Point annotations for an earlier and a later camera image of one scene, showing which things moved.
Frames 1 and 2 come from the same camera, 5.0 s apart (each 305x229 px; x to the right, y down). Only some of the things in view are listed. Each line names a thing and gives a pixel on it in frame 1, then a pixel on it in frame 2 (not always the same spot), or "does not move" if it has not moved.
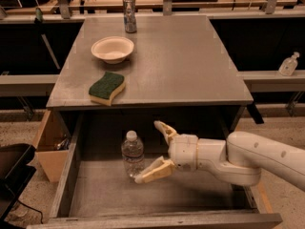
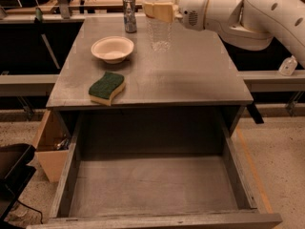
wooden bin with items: [51, 145] does not move
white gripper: [183, 152] → [193, 9]
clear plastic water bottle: [132, 151] → [159, 31]
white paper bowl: [112, 50] does not move
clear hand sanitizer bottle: [289, 65] does not move
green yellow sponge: [106, 89] does not move
